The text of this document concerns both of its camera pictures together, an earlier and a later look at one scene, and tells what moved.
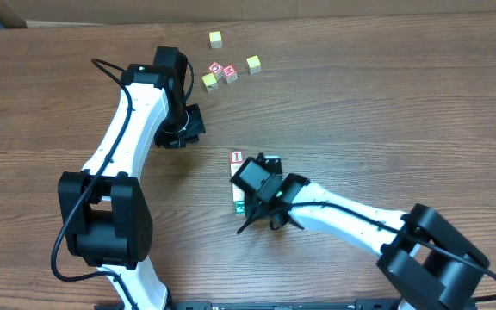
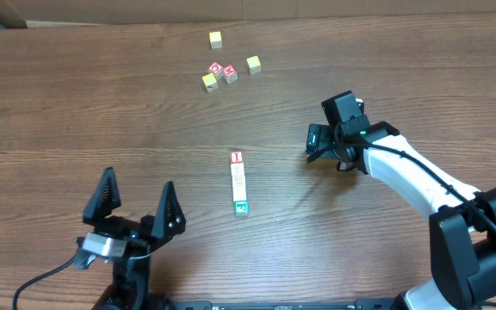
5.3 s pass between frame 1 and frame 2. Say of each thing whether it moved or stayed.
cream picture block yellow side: stayed
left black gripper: moved
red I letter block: stayed
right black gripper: moved
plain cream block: stayed
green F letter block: stayed
